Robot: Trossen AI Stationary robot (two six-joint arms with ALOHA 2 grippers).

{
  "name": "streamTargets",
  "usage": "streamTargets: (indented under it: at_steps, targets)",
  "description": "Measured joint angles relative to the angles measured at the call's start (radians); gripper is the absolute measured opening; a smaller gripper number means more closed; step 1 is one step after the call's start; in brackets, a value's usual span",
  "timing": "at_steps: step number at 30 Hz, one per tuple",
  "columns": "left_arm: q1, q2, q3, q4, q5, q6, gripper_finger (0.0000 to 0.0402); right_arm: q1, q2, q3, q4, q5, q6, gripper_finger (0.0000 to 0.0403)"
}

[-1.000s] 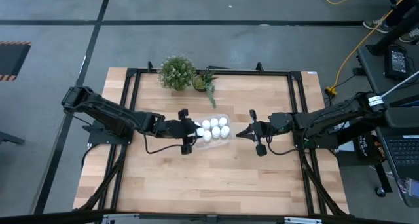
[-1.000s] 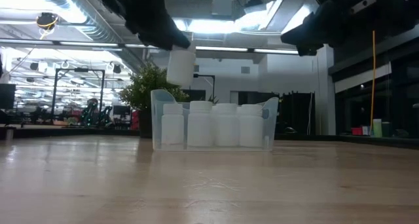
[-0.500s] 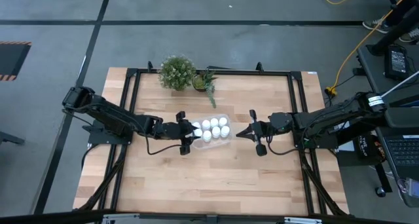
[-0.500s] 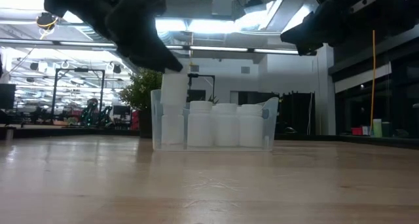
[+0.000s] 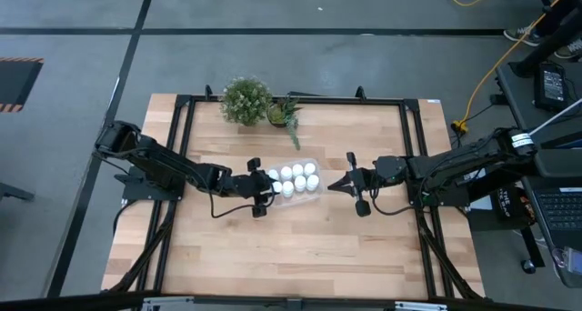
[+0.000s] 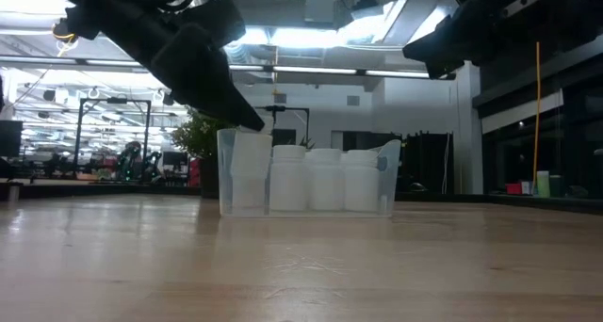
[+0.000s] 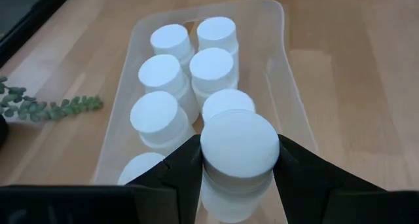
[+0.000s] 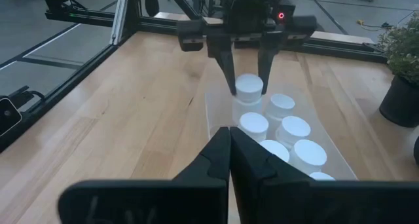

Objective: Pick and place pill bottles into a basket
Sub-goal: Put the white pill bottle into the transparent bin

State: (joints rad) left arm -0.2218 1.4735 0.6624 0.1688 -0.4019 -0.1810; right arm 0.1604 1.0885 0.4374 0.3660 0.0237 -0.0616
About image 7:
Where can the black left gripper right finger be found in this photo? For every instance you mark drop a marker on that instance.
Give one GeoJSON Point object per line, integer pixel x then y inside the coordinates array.
{"type": "Point", "coordinates": [304, 184]}

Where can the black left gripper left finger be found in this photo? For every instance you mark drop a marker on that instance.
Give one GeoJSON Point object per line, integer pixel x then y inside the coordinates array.
{"type": "Point", "coordinates": [176, 178]}

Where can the white pill bottle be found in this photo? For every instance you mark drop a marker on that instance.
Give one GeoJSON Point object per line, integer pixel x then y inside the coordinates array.
{"type": "Point", "coordinates": [160, 71]}
{"type": "Point", "coordinates": [227, 101]}
{"type": "Point", "coordinates": [170, 40]}
{"type": "Point", "coordinates": [154, 111]}
{"type": "Point", "coordinates": [217, 32]}
{"type": "Point", "coordinates": [240, 145]}
{"type": "Point", "coordinates": [212, 67]}
{"type": "Point", "coordinates": [139, 167]}

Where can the clear plastic basket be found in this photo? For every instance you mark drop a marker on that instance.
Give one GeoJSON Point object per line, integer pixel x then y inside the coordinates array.
{"type": "Point", "coordinates": [288, 86]}

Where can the trailing succulent potted plant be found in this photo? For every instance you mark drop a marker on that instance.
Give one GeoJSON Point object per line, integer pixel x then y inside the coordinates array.
{"type": "Point", "coordinates": [49, 110]}

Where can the black aluminium table frame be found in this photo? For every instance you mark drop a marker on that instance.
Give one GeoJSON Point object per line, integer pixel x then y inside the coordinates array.
{"type": "Point", "coordinates": [29, 24]}

